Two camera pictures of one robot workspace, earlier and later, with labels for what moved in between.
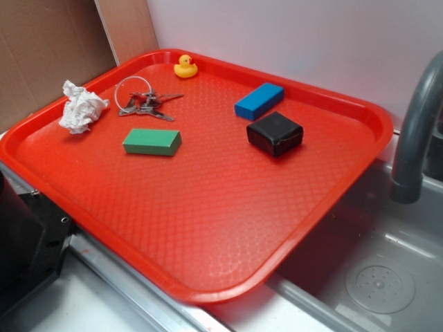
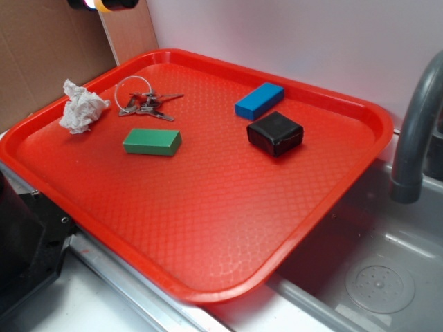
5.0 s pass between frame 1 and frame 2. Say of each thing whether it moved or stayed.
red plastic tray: stayed
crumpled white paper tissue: stayed
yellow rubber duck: moved
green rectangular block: stayed
